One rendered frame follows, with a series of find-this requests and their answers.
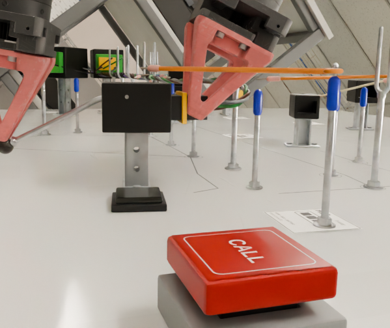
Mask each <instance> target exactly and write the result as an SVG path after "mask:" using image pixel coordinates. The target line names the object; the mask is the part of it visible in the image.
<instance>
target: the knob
mask: <svg viewBox="0 0 390 328"><path fill-rule="evenodd" d="M10 140H11V139H9V138H8V140H7V141H5V142H3V141H0V153H2V154H9V153H11V151H13V149H14V146H12V145H11V143H10Z"/></svg>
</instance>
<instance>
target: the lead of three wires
mask: <svg viewBox="0 0 390 328"><path fill-rule="evenodd" d="M240 89H242V90H243V92H244V94H243V96H241V97H240V98H238V99H237V100H234V101H229V102H222V103H221V104H220V105H219V106H218V107H216V108H215V109H214V111H218V110H222V109H226V108H235V107H238V106H240V105H241V104H243V103H244V102H246V101H247V100H248V99H249V95H250V93H251V91H250V90H249V89H248V86H247V85H246V84H243V85H242V86H241V87H240Z"/></svg>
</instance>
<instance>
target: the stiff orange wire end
mask: <svg viewBox="0 0 390 328"><path fill-rule="evenodd" d="M140 69H141V70H148V71H149V72H160V71H176V72H238V73H269V74H342V73H343V72H344V70H343V69H341V68H252V67H203V66H160V65H150V66H148V67H140Z"/></svg>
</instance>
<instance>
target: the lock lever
mask: <svg viewBox="0 0 390 328"><path fill-rule="evenodd" d="M101 101H102V96H98V97H95V98H93V99H91V100H89V101H87V102H85V103H83V104H82V105H80V106H78V107H76V108H74V109H72V110H70V111H68V112H66V113H64V114H62V115H60V116H58V117H56V118H54V119H52V120H50V121H48V122H46V123H44V124H42V125H40V126H38V127H36V128H33V129H31V130H29V131H27V132H25V133H23V134H21V135H19V136H17V137H14V136H12V138H11V140H10V143H11V145H12V146H14V147H16V145H17V143H19V142H21V141H23V140H25V139H27V138H29V137H31V136H33V135H35V134H37V133H40V132H41V131H44V130H46V129H48V128H50V127H52V126H54V125H56V124H58V123H60V122H62V121H63V120H66V119H67V118H70V117H71V116H74V115H76V114H78V113H80V112H82V111H84V110H85V109H87V108H89V107H91V106H93V105H95V104H97V103H99V102H101Z"/></svg>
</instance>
